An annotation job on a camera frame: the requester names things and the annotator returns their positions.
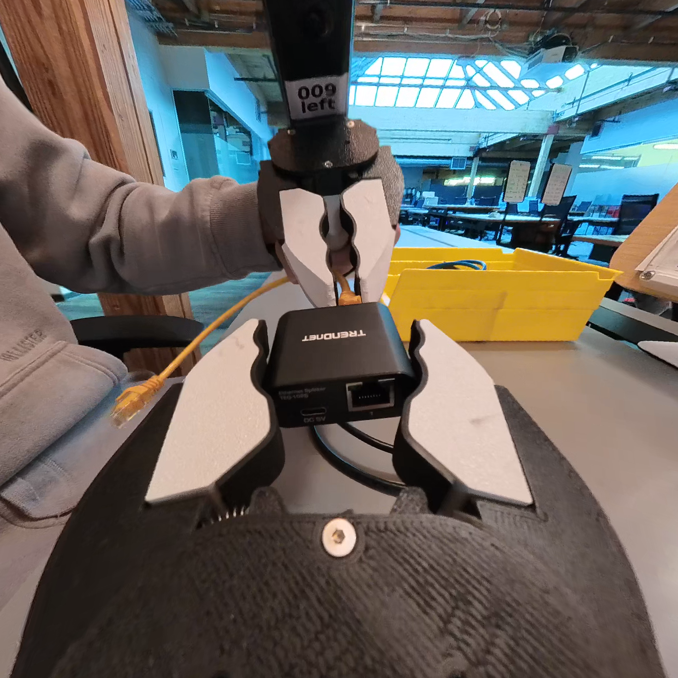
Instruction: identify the person's grey hoodie torso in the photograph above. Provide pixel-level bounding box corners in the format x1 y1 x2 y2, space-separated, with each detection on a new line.
0 74 130 530

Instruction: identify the yellow plastic bin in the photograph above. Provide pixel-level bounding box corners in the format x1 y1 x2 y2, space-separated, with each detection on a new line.
382 246 623 342

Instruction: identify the white flat item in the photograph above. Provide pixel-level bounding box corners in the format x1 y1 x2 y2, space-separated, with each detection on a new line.
638 339 678 369

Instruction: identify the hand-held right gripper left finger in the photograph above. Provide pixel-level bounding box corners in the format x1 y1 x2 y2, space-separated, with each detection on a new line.
144 318 287 506

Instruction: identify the ceiling projector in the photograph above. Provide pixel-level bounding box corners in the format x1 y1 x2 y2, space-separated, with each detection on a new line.
529 31 579 69

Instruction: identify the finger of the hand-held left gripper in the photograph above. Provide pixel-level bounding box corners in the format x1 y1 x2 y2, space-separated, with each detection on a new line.
278 190 338 309
340 178 397 304

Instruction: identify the black cable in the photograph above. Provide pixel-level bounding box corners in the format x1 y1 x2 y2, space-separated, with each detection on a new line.
313 421 409 496

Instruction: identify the black office chair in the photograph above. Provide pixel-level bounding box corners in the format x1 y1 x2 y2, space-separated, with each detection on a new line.
614 193 661 238

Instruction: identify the white standing board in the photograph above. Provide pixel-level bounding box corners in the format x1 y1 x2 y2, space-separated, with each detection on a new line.
541 163 573 206
503 160 531 203

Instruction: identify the row of office tables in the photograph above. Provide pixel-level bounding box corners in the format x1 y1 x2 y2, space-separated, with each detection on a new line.
400 201 626 251

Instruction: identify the orange ethernet cable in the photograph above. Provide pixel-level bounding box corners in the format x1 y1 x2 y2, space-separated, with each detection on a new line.
109 273 363 429

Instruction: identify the grey desk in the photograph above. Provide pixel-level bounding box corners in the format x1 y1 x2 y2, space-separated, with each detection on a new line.
0 225 678 636

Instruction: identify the black ethernet splitter box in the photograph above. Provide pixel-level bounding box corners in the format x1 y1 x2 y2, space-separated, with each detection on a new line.
263 303 415 429

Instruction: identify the black table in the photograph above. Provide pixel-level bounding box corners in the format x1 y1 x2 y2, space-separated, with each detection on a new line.
587 297 678 362

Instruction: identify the wooden board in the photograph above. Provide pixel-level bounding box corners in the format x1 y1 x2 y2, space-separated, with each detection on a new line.
609 185 678 304

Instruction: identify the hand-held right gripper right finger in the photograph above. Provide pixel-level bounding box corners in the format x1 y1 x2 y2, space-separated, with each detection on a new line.
392 318 535 515

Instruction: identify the person's left forearm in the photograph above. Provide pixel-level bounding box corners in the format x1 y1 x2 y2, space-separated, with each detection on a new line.
53 175 281 297

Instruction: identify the wooden post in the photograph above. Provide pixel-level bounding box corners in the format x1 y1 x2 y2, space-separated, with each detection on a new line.
0 0 203 374

